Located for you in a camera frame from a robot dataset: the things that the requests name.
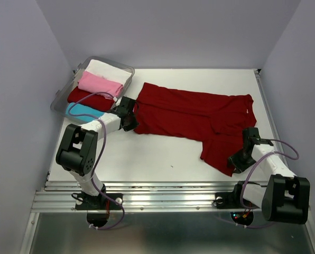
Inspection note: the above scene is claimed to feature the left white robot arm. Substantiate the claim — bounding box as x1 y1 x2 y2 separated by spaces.
55 97 139 210

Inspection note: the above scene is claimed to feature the clear plastic storage bin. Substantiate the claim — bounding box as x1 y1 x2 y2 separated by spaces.
50 56 135 124

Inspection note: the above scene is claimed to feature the rolled dark red t shirt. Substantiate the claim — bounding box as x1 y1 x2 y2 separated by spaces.
67 87 115 112

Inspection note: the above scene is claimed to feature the rolled white t shirt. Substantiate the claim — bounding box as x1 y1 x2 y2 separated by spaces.
85 59 132 85

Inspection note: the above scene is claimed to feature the rolled cyan t shirt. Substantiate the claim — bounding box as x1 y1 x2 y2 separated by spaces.
66 103 104 122

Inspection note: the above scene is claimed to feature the rolled pink t shirt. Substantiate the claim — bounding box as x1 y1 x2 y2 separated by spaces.
78 71 123 99

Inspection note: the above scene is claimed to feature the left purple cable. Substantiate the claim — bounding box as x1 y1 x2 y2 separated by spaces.
66 91 125 230

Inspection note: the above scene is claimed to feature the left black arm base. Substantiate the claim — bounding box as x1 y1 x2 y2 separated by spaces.
71 192 121 211

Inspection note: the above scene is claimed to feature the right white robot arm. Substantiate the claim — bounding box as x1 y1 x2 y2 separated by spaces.
227 127 310 224

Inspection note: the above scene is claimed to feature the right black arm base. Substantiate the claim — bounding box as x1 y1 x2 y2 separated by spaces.
212 181 255 209

